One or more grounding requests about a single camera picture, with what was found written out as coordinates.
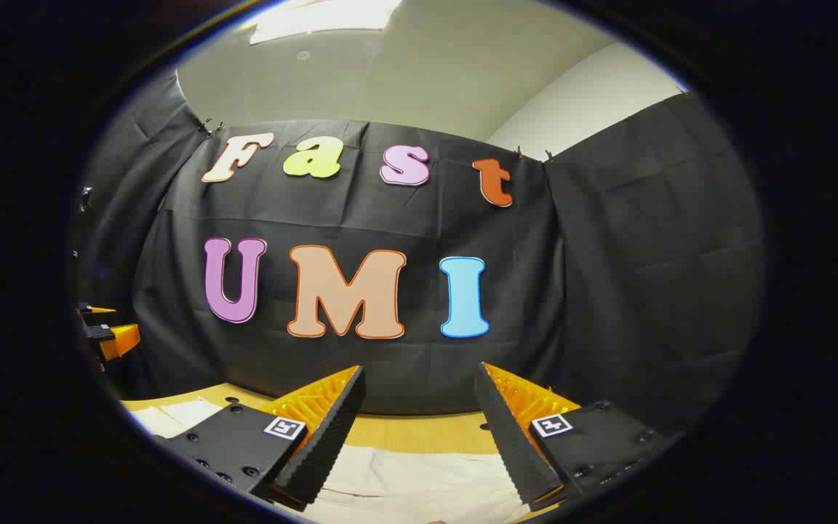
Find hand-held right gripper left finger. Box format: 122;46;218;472
151;365;367;507

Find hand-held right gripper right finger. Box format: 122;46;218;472
473;361;683;507

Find white jeans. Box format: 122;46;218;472
128;397;536;524

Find black backdrop cloth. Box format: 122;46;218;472
70;69;765;437

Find ceiling light panel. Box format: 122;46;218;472
248;0;405;46

